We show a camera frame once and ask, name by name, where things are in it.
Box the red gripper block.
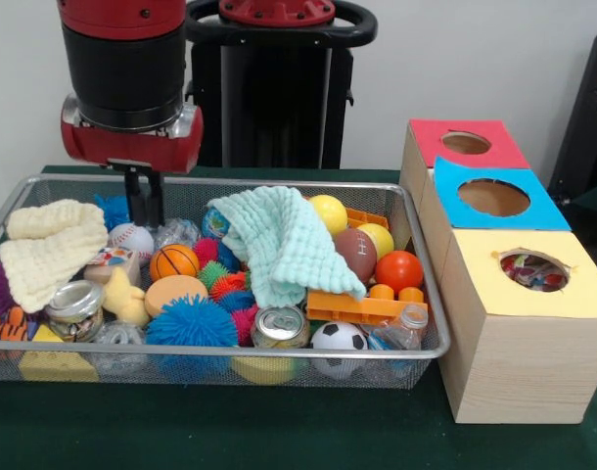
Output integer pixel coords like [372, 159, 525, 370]
[60, 95, 206, 229]

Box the cream knitted cloth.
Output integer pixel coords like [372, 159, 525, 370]
[0, 198, 110, 314]

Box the mint green knitted cloth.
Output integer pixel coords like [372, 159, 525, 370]
[207, 185, 368, 310]

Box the white cloth with colourful spots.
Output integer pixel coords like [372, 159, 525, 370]
[501, 252, 570, 294]

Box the metal mesh bin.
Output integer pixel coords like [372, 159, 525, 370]
[0, 173, 451, 391]

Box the wooden box with three holes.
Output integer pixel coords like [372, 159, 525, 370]
[398, 118, 597, 425]

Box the white baseball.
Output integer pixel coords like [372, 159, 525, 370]
[107, 222, 156, 265]

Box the small orange basketball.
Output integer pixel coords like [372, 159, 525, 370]
[149, 243, 201, 283]

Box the blue spiky ball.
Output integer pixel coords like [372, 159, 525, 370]
[145, 293, 239, 349]

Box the silver drink can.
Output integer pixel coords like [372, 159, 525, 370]
[252, 304, 312, 350]

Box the large yellow ball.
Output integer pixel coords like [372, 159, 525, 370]
[307, 194, 349, 235]

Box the brown toy football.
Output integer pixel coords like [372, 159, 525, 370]
[333, 228, 379, 284]

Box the small soccer ball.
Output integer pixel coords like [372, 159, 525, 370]
[310, 321, 369, 352]

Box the orange toy building brick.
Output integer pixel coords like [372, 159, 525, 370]
[306, 283, 430, 324]

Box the dark green tablecloth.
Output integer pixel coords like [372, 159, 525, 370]
[0, 164, 597, 470]

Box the orange ball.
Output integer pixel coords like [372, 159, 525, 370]
[375, 250, 425, 294]

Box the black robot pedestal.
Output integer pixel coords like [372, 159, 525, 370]
[183, 0, 378, 170]

